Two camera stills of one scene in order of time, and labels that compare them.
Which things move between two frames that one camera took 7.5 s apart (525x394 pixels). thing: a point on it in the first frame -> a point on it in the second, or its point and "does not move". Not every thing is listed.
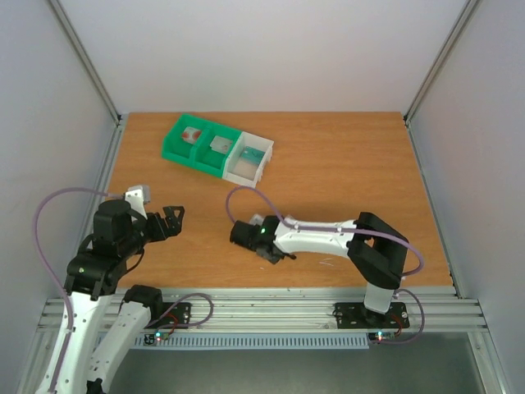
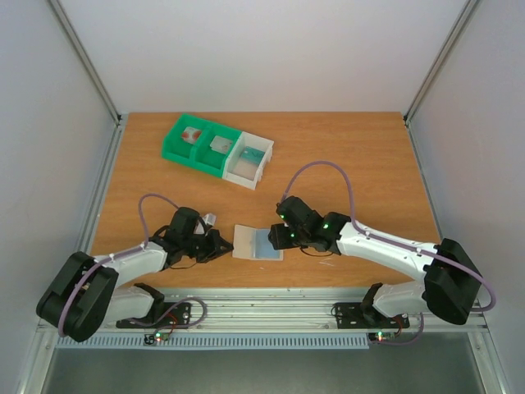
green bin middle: [207, 159] does not move
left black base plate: [171, 315] does not move
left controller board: [157, 336] does not move
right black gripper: [240, 234] -> [281, 236]
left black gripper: [175, 225] -> [215, 251]
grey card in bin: [221, 144] does not move
